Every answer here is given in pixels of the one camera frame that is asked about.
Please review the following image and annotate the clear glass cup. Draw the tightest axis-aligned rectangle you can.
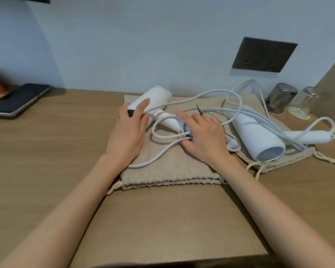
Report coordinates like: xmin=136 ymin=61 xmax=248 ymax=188
xmin=289 ymin=86 xmax=324 ymax=120

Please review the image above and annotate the black smartphone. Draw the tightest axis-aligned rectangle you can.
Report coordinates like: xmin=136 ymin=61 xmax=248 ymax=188
xmin=0 ymin=83 xmax=51 ymax=118

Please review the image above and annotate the white hair dryer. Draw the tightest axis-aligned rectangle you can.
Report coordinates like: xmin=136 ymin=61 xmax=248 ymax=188
xmin=231 ymin=105 xmax=335 ymax=162
xmin=127 ymin=86 xmax=192 ymax=136

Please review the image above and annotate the person's right forearm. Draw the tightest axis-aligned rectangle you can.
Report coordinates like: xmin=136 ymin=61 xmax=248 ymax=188
xmin=215 ymin=160 xmax=335 ymax=268

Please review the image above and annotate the person's right hand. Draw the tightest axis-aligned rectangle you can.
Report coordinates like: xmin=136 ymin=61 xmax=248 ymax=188
xmin=174 ymin=110 xmax=238 ymax=170

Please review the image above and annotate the grey smoked glass cup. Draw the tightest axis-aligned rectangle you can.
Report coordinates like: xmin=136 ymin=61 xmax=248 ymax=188
xmin=265 ymin=83 xmax=299 ymax=116

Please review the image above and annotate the round gold-rimmed coaster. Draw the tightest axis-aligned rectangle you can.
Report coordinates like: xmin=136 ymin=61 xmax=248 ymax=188
xmin=286 ymin=106 xmax=311 ymax=120

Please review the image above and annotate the beige drawstring bag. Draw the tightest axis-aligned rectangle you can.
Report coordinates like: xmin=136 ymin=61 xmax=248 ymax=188
xmin=220 ymin=96 xmax=335 ymax=174
xmin=106 ymin=95 xmax=227 ymax=196

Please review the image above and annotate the person's left forearm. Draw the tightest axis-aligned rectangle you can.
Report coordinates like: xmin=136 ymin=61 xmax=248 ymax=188
xmin=0 ymin=154 xmax=134 ymax=268

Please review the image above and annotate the dark grey wall socket panel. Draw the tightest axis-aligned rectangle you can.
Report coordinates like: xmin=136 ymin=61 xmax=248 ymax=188
xmin=231 ymin=37 xmax=299 ymax=73

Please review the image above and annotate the person's left hand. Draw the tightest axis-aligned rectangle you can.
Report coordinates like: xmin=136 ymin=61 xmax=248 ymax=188
xmin=105 ymin=98 xmax=151 ymax=168

